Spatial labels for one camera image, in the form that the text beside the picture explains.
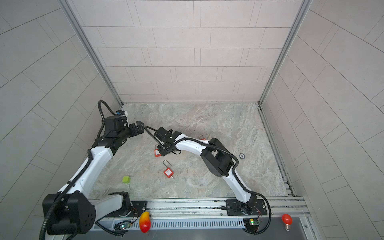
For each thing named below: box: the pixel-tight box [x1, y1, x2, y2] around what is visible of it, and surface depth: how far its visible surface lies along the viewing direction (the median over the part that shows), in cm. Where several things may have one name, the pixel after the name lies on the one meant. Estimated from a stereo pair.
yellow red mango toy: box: [139, 211, 151, 233], surface depth 67 cm
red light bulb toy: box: [281, 213, 293, 232], surface depth 68 cm
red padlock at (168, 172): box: [162, 159, 175, 179], surface depth 83 cm
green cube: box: [122, 176, 131, 184], surface depth 80 cm
